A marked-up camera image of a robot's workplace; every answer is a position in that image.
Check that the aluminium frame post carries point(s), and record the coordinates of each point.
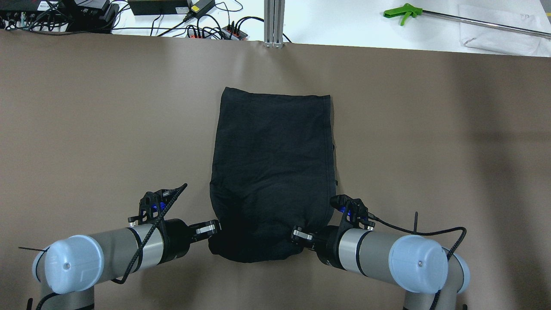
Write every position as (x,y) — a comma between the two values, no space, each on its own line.
(273,23)

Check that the black power adapter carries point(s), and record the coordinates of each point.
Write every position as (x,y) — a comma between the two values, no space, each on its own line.
(201,7)

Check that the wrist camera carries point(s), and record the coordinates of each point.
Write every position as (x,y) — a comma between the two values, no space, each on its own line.
(355,214)
(151,205)

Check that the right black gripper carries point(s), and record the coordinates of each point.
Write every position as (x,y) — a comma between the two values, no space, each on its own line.
(328,246)

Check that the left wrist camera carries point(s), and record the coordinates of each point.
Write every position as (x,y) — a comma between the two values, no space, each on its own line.
(151,205)

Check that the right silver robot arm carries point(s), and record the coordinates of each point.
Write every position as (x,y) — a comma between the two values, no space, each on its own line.
(430,274)

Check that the green handled grabber tool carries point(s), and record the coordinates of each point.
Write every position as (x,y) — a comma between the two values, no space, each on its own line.
(408,10)

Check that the black printed t-shirt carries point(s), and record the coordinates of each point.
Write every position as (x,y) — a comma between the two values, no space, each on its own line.
(273,169)

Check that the red black usb hub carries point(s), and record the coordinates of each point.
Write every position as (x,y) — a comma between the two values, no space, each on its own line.
(227,33)

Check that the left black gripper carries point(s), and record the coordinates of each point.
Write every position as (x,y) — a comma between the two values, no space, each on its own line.
(177,236)

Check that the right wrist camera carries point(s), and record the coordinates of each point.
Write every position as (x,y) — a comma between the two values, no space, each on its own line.
(355,214)

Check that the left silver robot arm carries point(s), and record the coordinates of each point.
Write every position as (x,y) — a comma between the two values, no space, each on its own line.
(67,270)

